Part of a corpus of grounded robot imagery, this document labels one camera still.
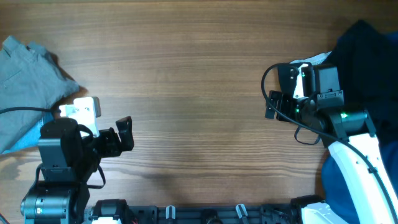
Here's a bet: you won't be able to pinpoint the grey shorts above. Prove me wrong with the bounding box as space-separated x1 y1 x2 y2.
1 35 80 153

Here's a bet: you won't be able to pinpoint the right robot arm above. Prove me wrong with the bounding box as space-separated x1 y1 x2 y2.
261 63 397 223

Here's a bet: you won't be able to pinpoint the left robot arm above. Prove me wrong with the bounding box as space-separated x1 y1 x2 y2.
21 116 134 223

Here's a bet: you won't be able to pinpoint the folded blue denim jeans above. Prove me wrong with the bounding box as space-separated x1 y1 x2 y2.
3 113 53 154

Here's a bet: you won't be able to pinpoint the black garment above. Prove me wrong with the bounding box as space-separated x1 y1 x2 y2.
325 20 397 145

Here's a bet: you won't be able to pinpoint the right black camera cable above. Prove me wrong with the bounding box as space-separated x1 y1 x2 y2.
261 63 398 206

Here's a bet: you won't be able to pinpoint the black camera cable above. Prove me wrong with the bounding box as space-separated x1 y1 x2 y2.
0 106 62 114
261 63 398 206

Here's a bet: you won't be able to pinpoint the left black camera cable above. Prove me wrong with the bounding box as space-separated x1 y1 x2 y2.
0 106 62 114

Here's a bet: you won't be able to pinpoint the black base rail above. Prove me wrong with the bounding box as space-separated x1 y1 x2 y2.
83 203 299 224

